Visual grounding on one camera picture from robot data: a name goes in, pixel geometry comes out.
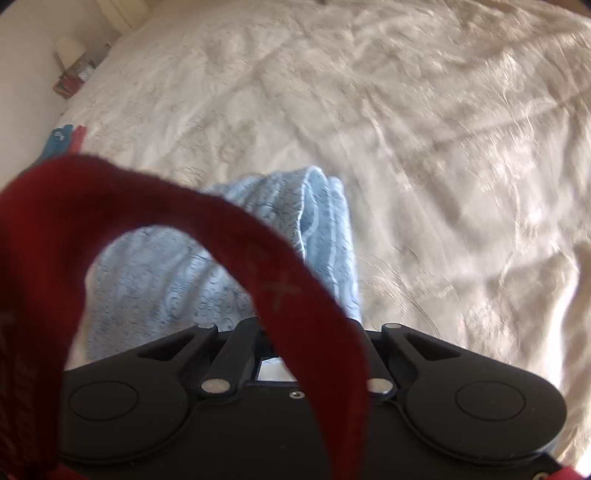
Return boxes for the white table lamp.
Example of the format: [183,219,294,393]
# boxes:
[55,36,88,70]

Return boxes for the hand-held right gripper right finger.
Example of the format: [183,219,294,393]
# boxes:
[364,323,463,398]

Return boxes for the light blue patterned pants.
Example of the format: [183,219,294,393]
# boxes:
[85,165,363,365]

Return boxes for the red box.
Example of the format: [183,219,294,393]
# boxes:
[53,69,93,100]

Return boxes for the cream embroidered bedspread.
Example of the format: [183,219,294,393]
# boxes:
[46,0,591,462]

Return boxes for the cream headboard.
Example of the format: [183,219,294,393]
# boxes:
[95,0,149,34]

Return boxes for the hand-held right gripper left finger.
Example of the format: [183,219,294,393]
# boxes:
[137,318,274,400]

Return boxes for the red fabric strap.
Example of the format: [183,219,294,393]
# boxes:
[0,154,370,480]

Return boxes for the teal folded pants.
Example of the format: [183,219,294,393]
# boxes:
[34,124,77,167]

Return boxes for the coral folded pants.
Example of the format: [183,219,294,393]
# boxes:
[69,124,88,155]

